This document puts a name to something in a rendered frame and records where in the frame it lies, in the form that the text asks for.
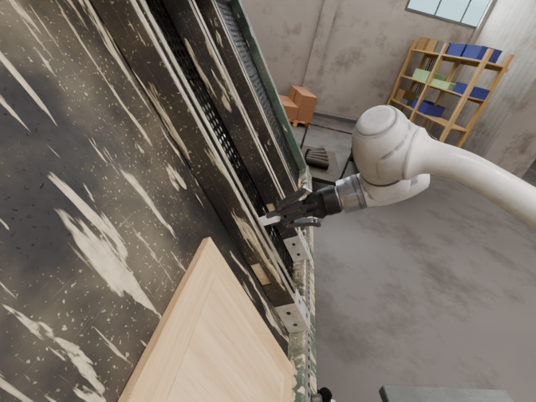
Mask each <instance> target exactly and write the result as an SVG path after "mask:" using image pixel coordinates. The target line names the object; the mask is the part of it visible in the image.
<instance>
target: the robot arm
mask: <svg viewBox="0 0 536 402"><path fill-rule="evenodd" d="M352 149H353V157H354V160H355V163H356V166H357V168H358V170H359V172H360V173H358V174H356V175H351V176H349V177H346V178H344V179H339V180H337V181H336V187H334V185H330V186H328V187H323V188H322V189H320V190H312V191H311V190H310V189H309V188H307V187H306V185H305V184H303V185H302V186H301V187H300V189H299V190H297V191H295V192H294V193H293V194H291V195H289V196H287V197H286V198H284V199H283V200H281V201H279V202H278V203H277V206H276V210H274V211H270V212H267V213H266V215H265V216H262V217H260V220H261V222H262V225H263V226H265V225H269V224H270V225H271V226H273V225H277V224H279V223H280V224H281V225H283V224H284V225H285V227H286V228H291V227H310V226H313V227H320V226H321V220H322V219H323V218H324V217H325V216H327V215H335V214H337V213H341V212H342V210H343V209H344V211H345V213H350V212H354V211H358V210H361V209H365V208H366V207H382V206H386V205H389V204H393V203H398V202H400V201H403V200H406V199H409V198H411V197H413V196H414V195H417V194H419V193H420V192H422V191H424V190H425V189H426V188H428V186H429V184H430V174H431V175H440V176H443V177H447V178H449V179H453V180H455V181H457V182H459V183H461V184H463V185H465V186H467V187H469V188H470V189H471V190H473V191H475V192H477V193H478V194H480V195H481V196H483V197H484V198H486V199H488V200H490V201H491V202H492V203H494V204H496V205H497V206H499V207H501V208H502V209H503V210H505V211H507V212H509V213H510V214H512V215H513V216H515V217H516V218H518V219H520V220H522V221H523V222H524V223H526V224H528V225H529V226H531V227H533V228H534V229H536V187H534V186H532V185H530V184H528V183H527V182H525V181H523V180H522V179H520V178H518V177H517V176H515V175H512V174H510V173H509V172H508V171H505V170H504V169H502V168H500V167H499V166H497V165H495V164H493V163H492V162H490V161H488V160H485V159H484V158H482V157H480V156H477V155H476V154H474V153H471V152H469V151H466V150H463V149H461V148H457V147H454V146H451V145H449V144H444V143H441V142H439V141H437V140H433V139H432V138H431V137H430V136H429V135H428V134H427V132H426V130H425V128H421V127H419V126H417V125H415V124H413V123H412V122H411V121H410V120H408V119H407V117H406V116H405V115H404V114H403V113H402V112H401V111H400V110H398V109H397V108H394V107H392V106H390V105H379V106H376V107H373V108H371V109H369V110H367V111H366V112H364V113H363V114H362V115H361V116H360V118H359V120H358V121H357V123H356V125H355V128H354V129H353V133H352ZM359 185H360V186H359ZM361 192H362V193H361ZM305 195H307V196H306V197H305V199H302V200H300V201H299V202H296V203H292V202H294V201H296V200H297V199H300V198H301V197H302V196H305ZM363 197H364V198H363ZM291 203H292V204H291ZM365 204H366V205H365ZM310 216H313V217H314V218H307V217H310ZM304 217H305V218H304ZM302 218H304V219H302Z"/></svg>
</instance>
